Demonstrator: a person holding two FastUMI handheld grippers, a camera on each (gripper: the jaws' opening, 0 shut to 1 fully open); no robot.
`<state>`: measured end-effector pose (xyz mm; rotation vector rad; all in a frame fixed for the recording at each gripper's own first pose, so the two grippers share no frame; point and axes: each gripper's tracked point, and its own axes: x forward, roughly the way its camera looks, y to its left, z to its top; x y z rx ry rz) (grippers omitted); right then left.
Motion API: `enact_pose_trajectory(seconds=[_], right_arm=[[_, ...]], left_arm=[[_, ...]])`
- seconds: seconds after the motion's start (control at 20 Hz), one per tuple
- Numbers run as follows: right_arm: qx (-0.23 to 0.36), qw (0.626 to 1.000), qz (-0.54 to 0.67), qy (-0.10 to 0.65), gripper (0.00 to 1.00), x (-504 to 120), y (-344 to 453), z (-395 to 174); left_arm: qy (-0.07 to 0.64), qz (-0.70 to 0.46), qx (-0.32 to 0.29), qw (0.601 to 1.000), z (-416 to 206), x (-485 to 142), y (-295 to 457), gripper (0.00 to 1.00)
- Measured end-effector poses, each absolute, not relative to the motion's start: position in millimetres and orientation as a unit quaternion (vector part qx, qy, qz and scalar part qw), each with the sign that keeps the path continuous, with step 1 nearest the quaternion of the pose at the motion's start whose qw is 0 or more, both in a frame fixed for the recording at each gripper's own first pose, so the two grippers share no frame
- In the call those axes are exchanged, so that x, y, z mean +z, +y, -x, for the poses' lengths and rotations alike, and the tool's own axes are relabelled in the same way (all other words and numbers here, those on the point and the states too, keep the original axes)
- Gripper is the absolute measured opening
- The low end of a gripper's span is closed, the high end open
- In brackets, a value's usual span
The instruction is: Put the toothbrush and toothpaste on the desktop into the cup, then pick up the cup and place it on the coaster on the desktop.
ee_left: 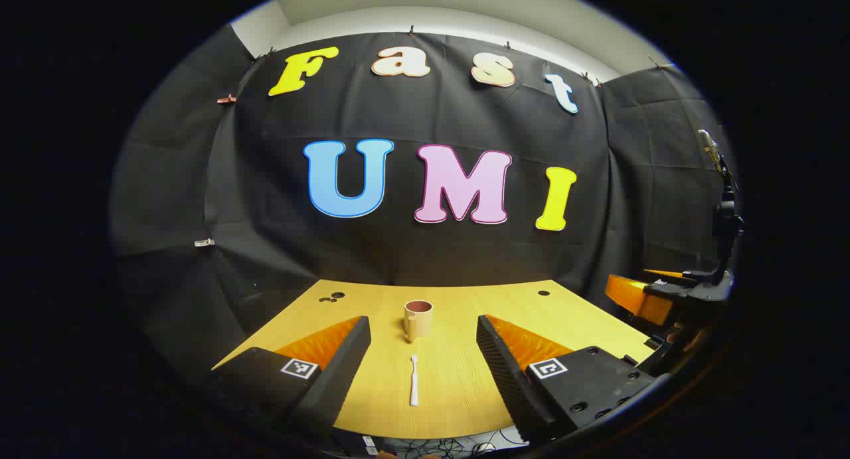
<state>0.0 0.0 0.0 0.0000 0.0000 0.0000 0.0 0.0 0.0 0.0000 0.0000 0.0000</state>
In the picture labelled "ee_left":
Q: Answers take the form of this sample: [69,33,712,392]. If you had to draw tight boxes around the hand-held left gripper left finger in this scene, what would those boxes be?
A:
[206,315,373,446]

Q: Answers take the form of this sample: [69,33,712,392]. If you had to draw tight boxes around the beige cup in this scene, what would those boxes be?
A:
[404,300,434,344]

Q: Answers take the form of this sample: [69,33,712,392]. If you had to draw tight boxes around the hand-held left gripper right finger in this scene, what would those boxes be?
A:
[475,314,658,445]

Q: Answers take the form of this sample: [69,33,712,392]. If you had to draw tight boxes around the yellow wooden desktop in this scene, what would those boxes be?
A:
[211,279,658,441]

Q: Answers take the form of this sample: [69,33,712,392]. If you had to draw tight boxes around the tangled black cables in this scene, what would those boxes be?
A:
[372,435,527,457]

